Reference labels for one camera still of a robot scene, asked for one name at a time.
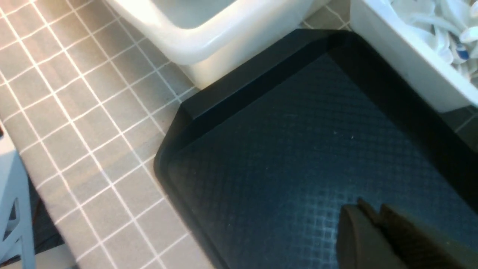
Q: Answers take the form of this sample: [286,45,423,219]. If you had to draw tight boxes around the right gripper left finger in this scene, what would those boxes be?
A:
[336,198,407,269]

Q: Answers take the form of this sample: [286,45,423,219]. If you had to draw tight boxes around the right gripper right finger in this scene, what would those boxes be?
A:
[379,204,478,269]

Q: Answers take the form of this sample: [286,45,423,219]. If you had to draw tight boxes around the black plastic tray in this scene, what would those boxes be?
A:
[153,29,477,269]

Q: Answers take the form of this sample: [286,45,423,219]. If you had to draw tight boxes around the white spoon bin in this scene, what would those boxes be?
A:
[350,0,478,113]

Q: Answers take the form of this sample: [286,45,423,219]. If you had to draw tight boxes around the pile of white spoons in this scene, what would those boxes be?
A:
[389,0,477,84]

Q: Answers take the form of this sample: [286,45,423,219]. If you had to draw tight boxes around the large white plastic tub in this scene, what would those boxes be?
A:
[108,0,328,90]

